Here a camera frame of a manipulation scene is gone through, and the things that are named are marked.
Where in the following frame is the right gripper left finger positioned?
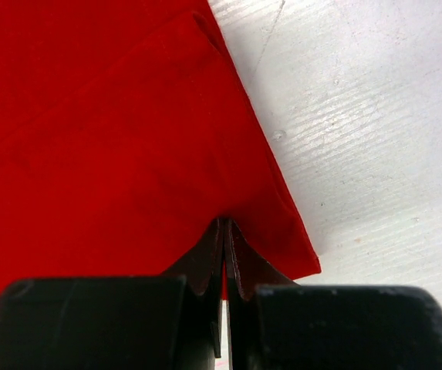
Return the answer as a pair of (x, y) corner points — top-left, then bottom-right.
(0, 219), (224, 369)

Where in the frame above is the red t shirt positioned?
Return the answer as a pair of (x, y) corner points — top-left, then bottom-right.
(0, 1), (321, 293)

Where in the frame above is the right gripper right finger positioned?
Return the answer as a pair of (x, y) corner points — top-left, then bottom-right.
(224, 220), (442, 369)

